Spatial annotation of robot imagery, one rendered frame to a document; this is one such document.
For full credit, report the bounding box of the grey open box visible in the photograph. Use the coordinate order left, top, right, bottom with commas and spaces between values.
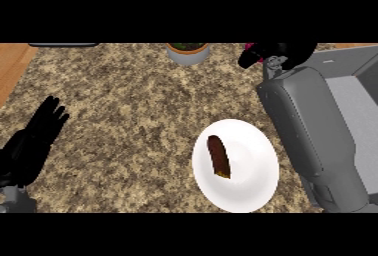
293, 44, 378, 205

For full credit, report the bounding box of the white plate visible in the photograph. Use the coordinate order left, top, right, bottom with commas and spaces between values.
190, 118, 280, 214

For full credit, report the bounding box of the grey potted plant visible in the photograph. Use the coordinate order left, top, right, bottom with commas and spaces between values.
163, 42, 212, 66

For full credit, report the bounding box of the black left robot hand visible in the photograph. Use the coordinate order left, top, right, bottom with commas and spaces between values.
0, 95, 70, 188

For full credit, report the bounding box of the brown pastry slice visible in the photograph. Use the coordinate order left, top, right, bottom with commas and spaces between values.
205, 134, 233, 180

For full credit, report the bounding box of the dark flat appliance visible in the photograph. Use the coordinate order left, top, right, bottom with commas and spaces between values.
26, 42, 101, 48

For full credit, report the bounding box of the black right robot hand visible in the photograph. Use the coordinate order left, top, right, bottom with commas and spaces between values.
237, 42, 318, 71

